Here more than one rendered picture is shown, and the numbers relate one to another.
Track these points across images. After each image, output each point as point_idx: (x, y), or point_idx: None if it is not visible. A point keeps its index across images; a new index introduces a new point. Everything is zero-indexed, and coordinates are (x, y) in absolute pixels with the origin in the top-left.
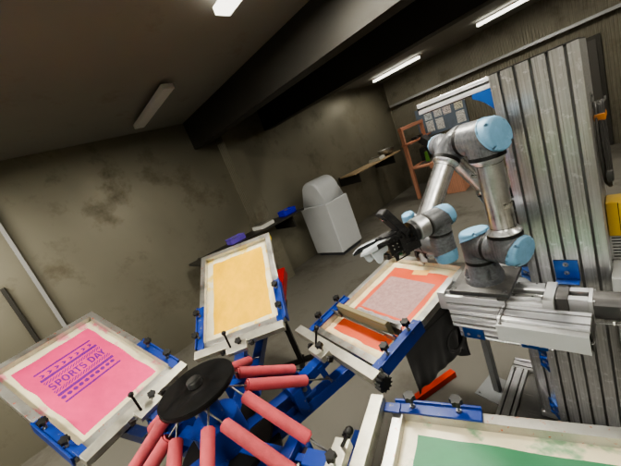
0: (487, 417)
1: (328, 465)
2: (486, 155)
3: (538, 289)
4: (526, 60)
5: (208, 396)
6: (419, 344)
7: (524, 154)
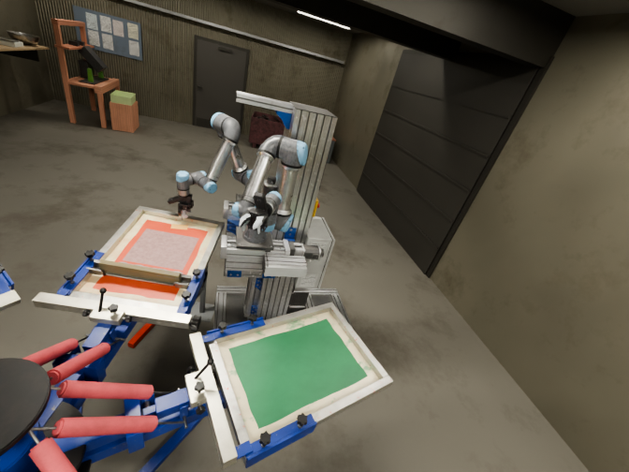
0: (266, 321)
1: (193, 395)
2: (296, 166)
3: (279, 243)
4: (315, 113)
5: (29, 407)
6: None
7: None
